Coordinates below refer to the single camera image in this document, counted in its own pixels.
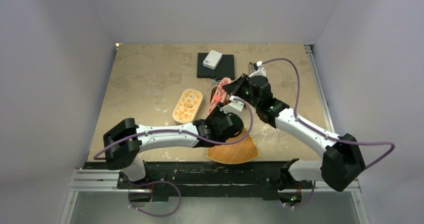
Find black foam block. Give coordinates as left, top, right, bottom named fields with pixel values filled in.
left=196, top=52, right=235, bottom=81

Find beige lunch box lid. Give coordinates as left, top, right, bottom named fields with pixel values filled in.
left=172, top=88, right=203, bottom=120

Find pink lunch box lid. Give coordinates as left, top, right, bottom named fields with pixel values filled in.
left=207, top=77, right=232, bottom=115

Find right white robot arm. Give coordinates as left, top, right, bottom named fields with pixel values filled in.
left=223, top=74, right=365, bottom=192

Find woven bamboo basket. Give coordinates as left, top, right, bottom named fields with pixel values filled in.
left=206, top=134, right=260, bottom=165

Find beige lunch box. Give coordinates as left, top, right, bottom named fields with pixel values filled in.
left=172, top=111, right=196, bottom=124

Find black metal tongs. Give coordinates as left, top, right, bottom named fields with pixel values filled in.
left=248, top=62, right=255, bottom=75

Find black table front frame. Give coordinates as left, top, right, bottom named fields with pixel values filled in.
left=116, top=161, right=313, bottom=202

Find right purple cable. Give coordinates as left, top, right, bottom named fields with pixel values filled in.
left=261, top=57, right=396, bottom=210

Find white small box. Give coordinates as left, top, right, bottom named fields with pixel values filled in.
left=202, top=50, right=223, bottom=70

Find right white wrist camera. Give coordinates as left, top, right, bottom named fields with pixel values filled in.
left=248, top=61, right=267, bottom=78

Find aluminium rail right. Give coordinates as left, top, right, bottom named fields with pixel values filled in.
left=304, top=45, right=336, bottom=133

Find purple cable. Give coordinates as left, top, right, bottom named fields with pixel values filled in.
left=92, top=97, right=255, bottom=218
left=261, top=57, right=396, bottom=210

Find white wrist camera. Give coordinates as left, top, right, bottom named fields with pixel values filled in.
left=220, top=95, right=246, bottom=115
left=248, top=61, right=267, bottom=78

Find silver wrench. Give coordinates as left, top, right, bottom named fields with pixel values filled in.
left=208, top=79, right=221, bottom=85

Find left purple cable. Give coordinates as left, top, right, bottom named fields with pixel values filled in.
left=92, top=97, right=255, bottom=218

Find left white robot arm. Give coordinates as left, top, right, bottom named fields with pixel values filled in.
left=100, top=100, right=245, bottom=189

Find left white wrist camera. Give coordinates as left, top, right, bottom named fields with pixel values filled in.
left=220, top=95, right=246, bottom=115

